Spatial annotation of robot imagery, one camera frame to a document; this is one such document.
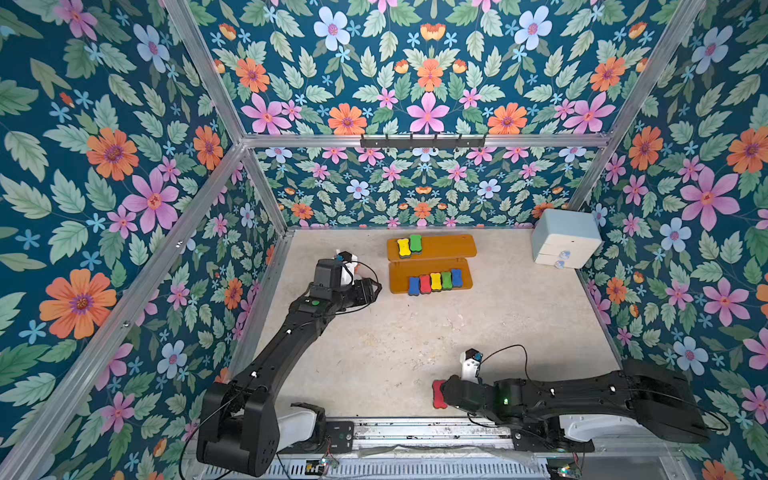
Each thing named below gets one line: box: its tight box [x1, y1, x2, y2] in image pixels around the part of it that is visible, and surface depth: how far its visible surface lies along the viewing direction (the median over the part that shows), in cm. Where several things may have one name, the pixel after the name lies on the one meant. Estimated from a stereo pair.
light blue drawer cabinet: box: [532, 209, 603, 269], surface depth 105 cm
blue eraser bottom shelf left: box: [408, 276, 420, 296], surface depth 101 cm
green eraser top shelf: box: [410, 234, 423, 252], surface depth 97 cm
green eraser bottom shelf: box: [441, 271, 453, 290], surface depth 103 cm
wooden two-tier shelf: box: [388, 234, 477, 296], surface depth 103 cm
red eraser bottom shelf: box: [420, 274, 431, 295], surface depth 103 cm
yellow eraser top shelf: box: [397, 238, 412, 259], surface depth 95 cm
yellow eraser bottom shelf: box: [430, 272, 442, 292], surface depth 103 cm
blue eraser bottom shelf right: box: [452, 268, 463, 288], surface depth 106 cm
